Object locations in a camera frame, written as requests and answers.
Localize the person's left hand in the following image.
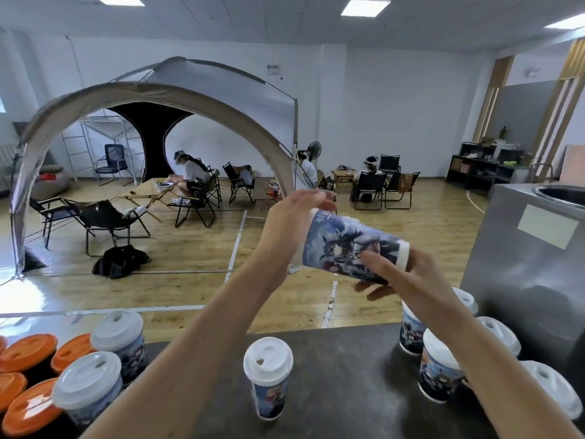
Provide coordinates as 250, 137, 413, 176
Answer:
254, 189, 339, 288

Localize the black clothing pile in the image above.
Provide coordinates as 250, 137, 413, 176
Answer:
91, 245, 151, 280

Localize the pink board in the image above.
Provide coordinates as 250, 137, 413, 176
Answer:
559, 145, 585, 184

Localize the black mesh office chair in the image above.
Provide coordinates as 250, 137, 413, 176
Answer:
94, 144, 132, 187

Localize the printed cup with white lid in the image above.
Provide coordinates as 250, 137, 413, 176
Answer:
90, 310, 148, 385
520, 360, 584, 420
475, 316, 522, 358
51, 351, 123, 431
418, 328, 468, 405
399, 288, 479, 357
243, 337, 294, 421

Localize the black shelf unit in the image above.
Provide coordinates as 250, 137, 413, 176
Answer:
445, 141, 534, 193

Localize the person's left forearm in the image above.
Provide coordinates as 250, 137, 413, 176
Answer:
81, 261, 286, 439

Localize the person's right hand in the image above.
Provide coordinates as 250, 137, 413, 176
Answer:
354, 248, 459, 328

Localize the person's right forearm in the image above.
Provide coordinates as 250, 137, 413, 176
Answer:
429, 298, 585, 439

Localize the grey bean bag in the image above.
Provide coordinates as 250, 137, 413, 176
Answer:
29, 165, 72, 201

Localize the pale label sticker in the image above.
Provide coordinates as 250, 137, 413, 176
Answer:
517, 204, 580, 250

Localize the wooden folding table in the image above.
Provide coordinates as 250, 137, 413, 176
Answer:
116, 178, 177, 223

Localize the metal bunk frame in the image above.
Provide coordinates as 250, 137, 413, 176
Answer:
61, 116, 139, 184

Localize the stainless steel counter machine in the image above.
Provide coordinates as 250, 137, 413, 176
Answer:
459, 183, 585, 389

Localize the printed blue paper cup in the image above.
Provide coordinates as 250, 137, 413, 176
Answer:
290, 209, 410, 285

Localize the grey dome tent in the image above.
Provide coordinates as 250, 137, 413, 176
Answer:
10, 56, 300, 277

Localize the black reclining camp chair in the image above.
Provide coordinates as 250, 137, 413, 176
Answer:
64, 198, 151, 258

